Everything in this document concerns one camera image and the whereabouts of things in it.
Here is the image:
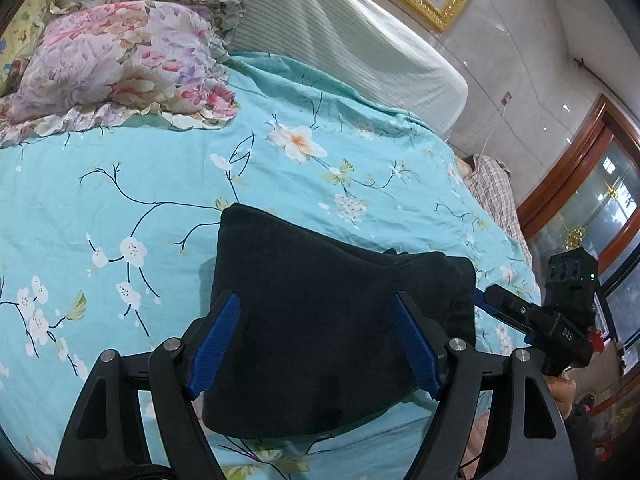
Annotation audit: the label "gold ornament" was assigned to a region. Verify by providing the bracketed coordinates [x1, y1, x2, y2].
[565, 225, 588, 252]

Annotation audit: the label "wall cable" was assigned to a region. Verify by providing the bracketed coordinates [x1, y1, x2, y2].
[482, 91, 513, 161]

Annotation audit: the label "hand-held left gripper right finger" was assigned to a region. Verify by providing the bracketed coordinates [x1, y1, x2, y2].
[395, 292, 583, 480]

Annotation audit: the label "blue floral bedsheet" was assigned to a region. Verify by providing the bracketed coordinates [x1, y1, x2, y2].
[0, 52, 543, 480]

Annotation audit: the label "wooden window frame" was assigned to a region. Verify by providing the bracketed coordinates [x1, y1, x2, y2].
[515, 92, 640, 376]

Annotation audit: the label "curtain rod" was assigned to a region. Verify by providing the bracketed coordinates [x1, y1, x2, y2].
[572, 57, 601, 81]

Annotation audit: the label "black pants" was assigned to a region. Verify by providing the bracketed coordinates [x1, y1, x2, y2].
[198, 202, 477, 441]

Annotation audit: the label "yellow printed pillow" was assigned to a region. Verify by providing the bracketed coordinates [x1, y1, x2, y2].
[0, 0, 56, 96]

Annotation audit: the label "person's right hand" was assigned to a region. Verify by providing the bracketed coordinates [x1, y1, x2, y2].
[542, 374, 577, 418]

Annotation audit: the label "striped grey headboard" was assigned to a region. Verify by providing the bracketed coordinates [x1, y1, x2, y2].
[50, 0, 470, 141]

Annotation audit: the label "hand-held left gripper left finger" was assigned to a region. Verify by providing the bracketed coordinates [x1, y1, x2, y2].
[54, 291, 242, 480]

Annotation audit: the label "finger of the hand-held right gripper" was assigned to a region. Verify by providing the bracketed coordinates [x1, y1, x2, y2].
[474, 284, 538, 336]

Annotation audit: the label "plaid cloth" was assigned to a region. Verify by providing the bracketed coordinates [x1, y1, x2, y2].
[462, 154, 533, 266]

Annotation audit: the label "pink floral pillow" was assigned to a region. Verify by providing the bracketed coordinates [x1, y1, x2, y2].
[0, 0, 247, 148]

